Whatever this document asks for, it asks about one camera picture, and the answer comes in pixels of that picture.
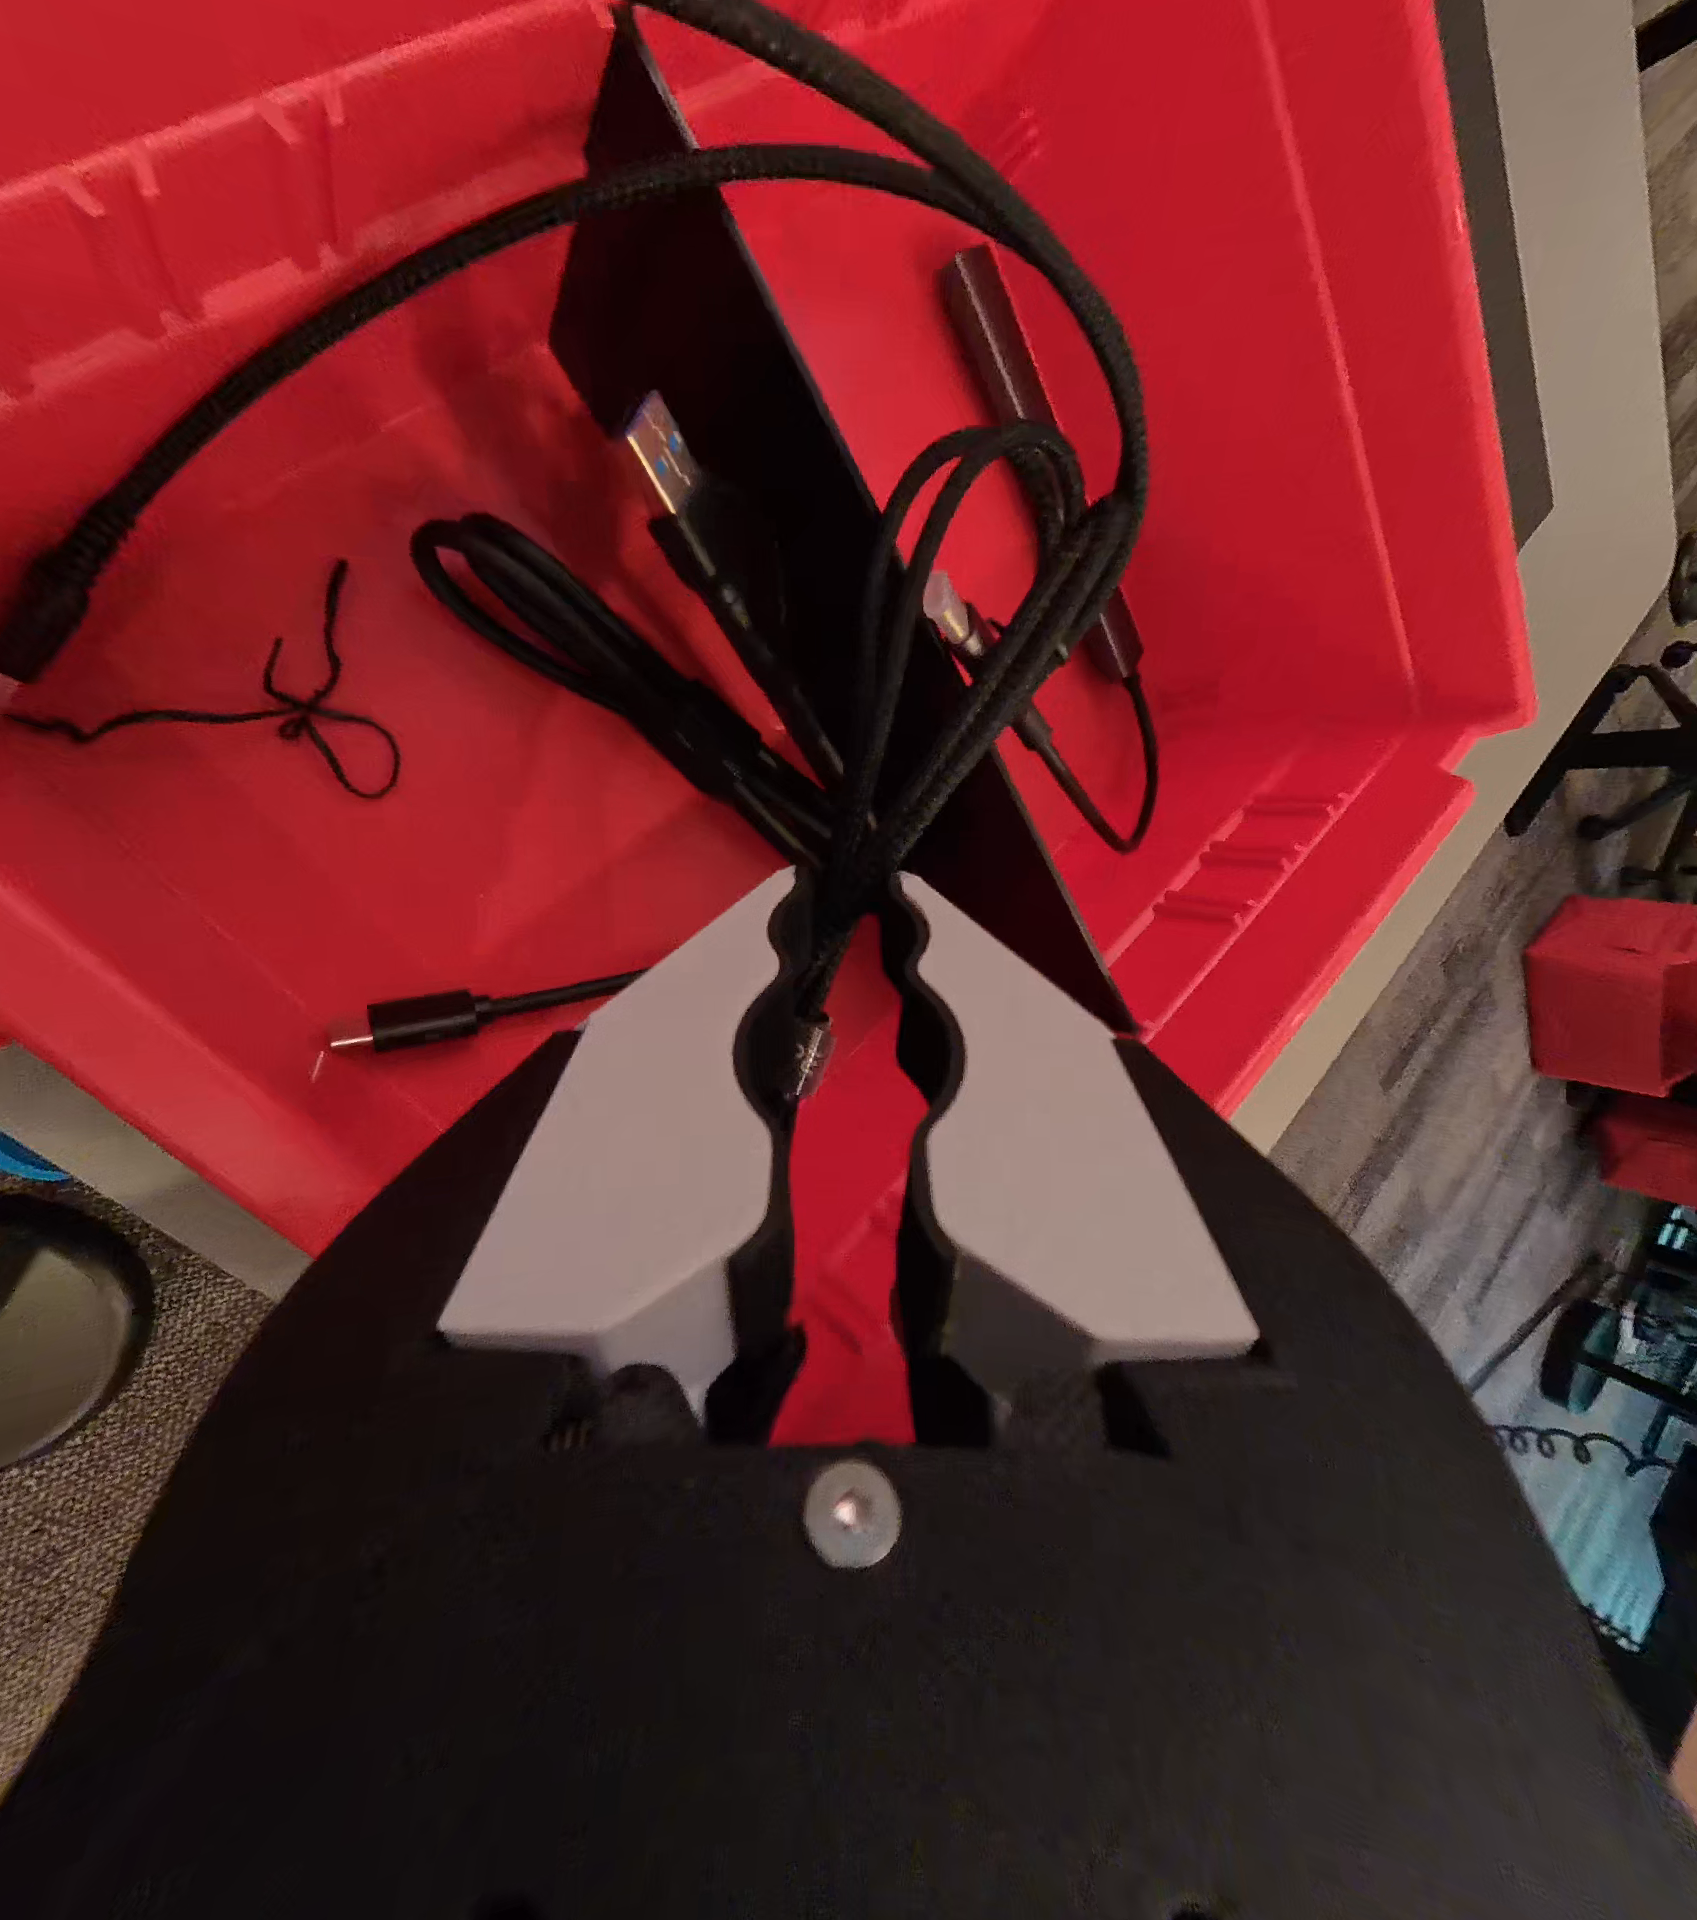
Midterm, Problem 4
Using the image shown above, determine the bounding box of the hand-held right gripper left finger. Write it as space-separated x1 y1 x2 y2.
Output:
435 867 808 1375

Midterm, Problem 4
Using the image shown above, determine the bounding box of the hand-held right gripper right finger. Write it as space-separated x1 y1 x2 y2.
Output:
878 871 1260 1376

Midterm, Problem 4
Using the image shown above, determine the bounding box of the black braided cable bundle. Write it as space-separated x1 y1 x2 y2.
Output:
0 0 1150 1113

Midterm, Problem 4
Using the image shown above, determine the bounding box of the red plastic bin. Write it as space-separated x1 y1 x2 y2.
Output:
0 0 1540 1264

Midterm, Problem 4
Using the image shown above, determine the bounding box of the dark plain USB hub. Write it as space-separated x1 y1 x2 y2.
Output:
923 248 1165 857

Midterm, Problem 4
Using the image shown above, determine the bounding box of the black thread loop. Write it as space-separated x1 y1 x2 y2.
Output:
0 562 400 801

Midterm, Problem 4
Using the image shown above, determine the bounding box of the small red bin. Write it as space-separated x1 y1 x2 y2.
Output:
1598 1103 1697 1214
1522 898 1697 1090

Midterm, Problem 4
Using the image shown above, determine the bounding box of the black bin divider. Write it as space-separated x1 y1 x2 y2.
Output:
547 16 1142 1037

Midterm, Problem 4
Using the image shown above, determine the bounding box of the thin black USB cable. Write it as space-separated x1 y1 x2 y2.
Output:
322 386 850 1058

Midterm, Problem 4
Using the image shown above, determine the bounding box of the coiled cord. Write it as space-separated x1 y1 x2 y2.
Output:
1490 1421 1677 1490

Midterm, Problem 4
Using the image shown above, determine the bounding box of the black table leg frame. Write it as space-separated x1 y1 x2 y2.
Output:
1506 639 1697 902

